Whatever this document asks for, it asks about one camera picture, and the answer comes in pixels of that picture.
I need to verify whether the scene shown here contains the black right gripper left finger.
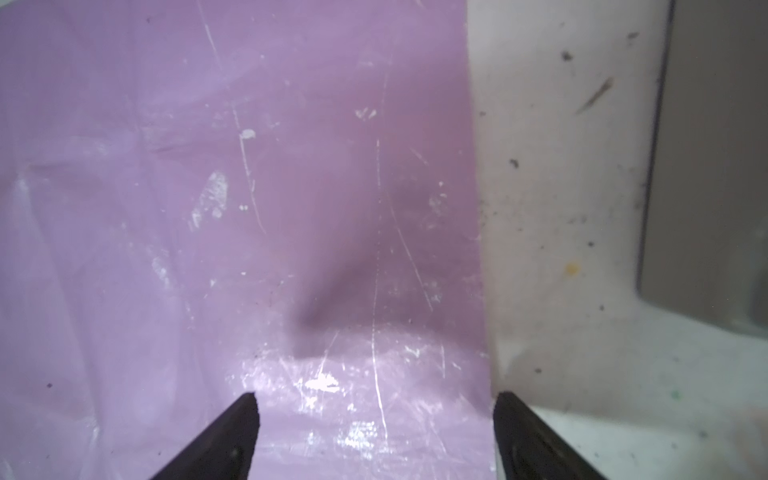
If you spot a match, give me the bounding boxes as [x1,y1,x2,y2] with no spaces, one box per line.
[152,392,260,480]

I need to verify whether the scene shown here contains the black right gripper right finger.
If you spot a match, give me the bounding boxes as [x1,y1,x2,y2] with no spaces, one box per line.
[493,391,606,480]

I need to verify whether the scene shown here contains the purple and pink wrapping paper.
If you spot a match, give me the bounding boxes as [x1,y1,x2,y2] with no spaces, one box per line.
[1,1,496,479]

